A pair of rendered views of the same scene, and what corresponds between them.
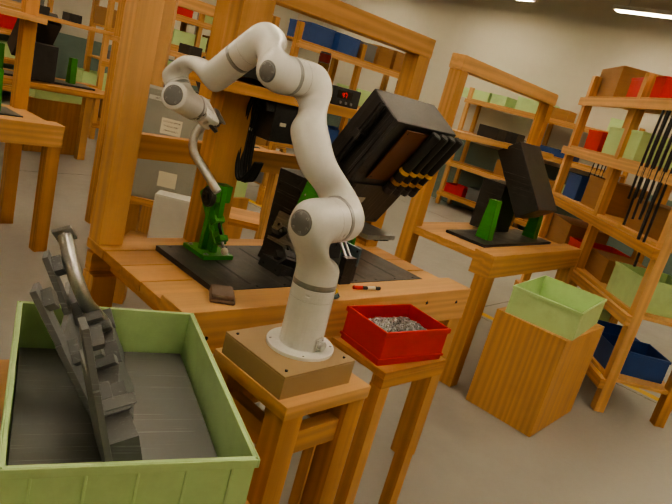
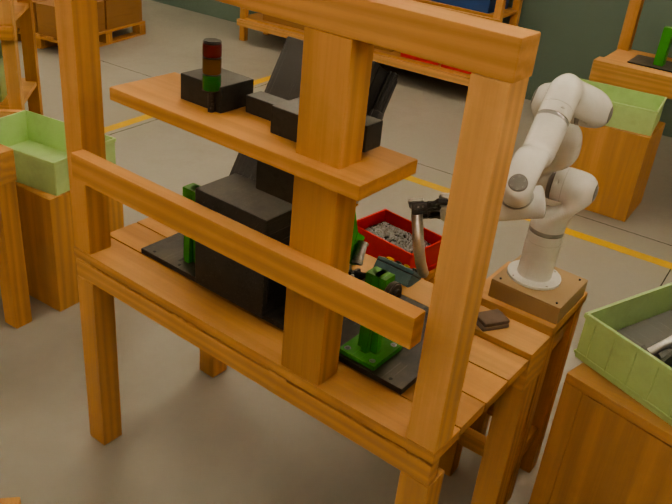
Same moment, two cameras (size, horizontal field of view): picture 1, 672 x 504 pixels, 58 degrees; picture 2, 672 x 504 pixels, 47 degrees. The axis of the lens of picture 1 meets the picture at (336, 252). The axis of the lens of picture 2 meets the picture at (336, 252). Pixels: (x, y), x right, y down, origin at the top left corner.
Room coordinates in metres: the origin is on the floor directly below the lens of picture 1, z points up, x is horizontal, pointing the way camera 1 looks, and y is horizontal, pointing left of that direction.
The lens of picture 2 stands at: (2.59, 2.32, 2.27)
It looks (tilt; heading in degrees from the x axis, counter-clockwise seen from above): 29 degrees down; 262
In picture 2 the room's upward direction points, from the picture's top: 6 degrees clockwise
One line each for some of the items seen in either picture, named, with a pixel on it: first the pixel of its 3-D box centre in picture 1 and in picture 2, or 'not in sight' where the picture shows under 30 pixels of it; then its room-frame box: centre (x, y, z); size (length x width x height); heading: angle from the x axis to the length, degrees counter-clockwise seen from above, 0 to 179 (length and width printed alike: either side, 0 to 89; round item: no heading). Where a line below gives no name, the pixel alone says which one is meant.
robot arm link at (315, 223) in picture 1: (317, 242); (564, 201); (1.53, 0.05, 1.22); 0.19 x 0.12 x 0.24; 147
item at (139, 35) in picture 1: (284, 134); (241, 183); (2.60, 0.34, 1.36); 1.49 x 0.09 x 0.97; 137
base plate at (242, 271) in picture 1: (302, 265); (299, 288); (2.40, 0.12, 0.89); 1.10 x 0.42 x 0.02; 137
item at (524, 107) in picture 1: (524, 166); not in sight; (10.94, -2.81, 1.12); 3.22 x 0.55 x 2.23; 52
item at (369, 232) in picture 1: (346, 222); not in sight; (2.39, -0.01, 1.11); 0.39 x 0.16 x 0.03; 47
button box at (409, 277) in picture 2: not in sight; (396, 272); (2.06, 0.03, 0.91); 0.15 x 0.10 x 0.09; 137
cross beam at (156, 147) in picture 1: (267, 161); (222, 234); (2.65, 0.39, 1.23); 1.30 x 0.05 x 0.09; 137
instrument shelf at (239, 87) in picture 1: (298, 100); (253, 127); (2.57, 0.31, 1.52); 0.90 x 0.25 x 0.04; 137
